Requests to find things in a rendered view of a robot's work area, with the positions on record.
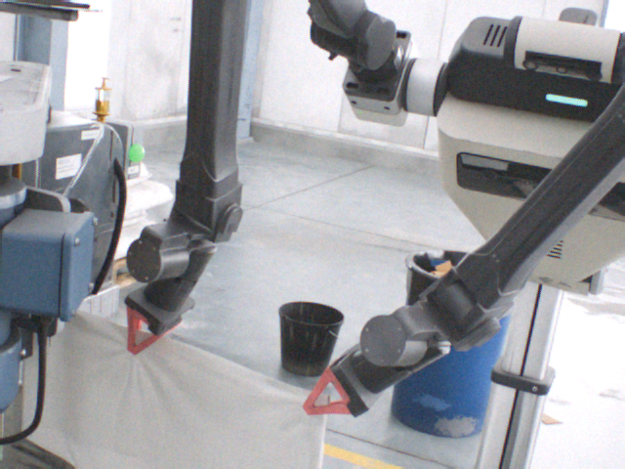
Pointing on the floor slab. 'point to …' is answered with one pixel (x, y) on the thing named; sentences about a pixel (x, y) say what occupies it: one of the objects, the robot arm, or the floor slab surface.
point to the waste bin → (446, 367)
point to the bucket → (308, 336)
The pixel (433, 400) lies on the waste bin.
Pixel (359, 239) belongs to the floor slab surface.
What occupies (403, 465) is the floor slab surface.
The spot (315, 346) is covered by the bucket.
